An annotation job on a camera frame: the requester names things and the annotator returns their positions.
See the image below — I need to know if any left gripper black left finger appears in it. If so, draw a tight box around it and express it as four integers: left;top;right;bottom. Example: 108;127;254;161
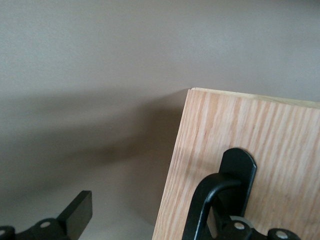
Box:
16;190;94;240

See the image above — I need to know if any light wooden cabinet door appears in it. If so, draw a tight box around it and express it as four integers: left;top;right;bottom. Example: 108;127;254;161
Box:
151;86;320;240

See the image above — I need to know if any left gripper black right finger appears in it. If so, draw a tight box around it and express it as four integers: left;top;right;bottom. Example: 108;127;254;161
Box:
215;197;255;240

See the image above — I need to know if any brown paper table cover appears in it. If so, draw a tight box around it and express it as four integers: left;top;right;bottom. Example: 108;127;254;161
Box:
0;0;320;240

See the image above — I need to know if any black metal drawer handle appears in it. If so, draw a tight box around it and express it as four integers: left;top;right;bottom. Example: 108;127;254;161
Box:
181;147;258;240

